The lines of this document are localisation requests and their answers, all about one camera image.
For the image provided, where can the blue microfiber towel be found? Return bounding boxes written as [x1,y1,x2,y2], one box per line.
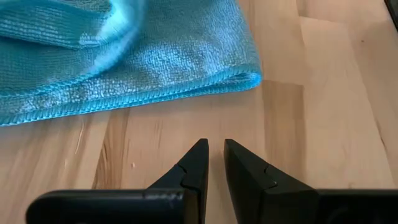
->
[0,0,263,127]

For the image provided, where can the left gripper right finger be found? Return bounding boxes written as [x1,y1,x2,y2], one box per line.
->
[224,138,398,224]

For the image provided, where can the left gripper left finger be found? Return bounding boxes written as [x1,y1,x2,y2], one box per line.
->
[26,138,210,224]

